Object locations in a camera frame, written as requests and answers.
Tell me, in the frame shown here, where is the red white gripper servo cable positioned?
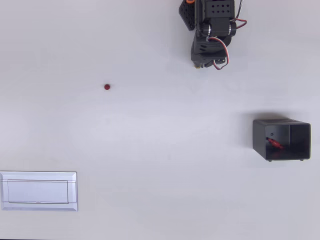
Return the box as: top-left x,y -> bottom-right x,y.
206,36 -> 230,71

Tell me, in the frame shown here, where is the black open box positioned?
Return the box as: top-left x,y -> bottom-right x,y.
252,118 -> 312,163

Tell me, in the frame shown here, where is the red white arm servo cable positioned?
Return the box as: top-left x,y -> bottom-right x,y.
231,18 -> 248,30

